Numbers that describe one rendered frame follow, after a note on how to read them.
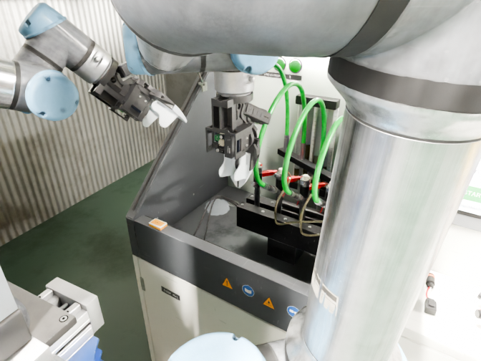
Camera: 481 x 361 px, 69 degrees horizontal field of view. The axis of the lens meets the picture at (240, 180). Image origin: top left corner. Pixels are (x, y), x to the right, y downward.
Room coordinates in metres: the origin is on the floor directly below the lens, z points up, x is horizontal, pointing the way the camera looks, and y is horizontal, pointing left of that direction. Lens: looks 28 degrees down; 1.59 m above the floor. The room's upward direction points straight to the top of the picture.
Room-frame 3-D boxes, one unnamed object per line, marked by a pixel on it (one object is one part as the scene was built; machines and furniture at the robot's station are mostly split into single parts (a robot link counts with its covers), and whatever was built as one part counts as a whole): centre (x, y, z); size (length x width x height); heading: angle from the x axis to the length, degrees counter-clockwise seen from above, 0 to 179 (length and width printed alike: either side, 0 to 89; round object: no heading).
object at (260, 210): (0.93, -0.16, 0.91); 0.34 x 0.10 x 0.15; 58
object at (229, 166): (0.68, 0.03, 1.26); 0.06 x 0.03 x 0.09; 148
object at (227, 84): (0.67, 0.01, 1.45); 0.08 x 0.08 x 0.05
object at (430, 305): (0.59, -0.44, 0.99); 0.12 x 0.02 x 0.02; 154
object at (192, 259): (0.80, 0.07, 0.87); 0.62 x 0.04 x 0.16; 58
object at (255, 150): (0.67, -0.02, 1.31); 0.05 x 0.02 x 0.09; 58
